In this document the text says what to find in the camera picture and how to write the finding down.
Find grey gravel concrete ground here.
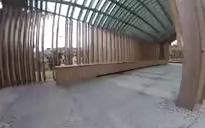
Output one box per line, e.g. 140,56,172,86
0,63,205,128

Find trees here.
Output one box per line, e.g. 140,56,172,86
169,39,184,63

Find wooden slat arched shelter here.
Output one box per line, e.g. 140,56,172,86
0,0,205,112

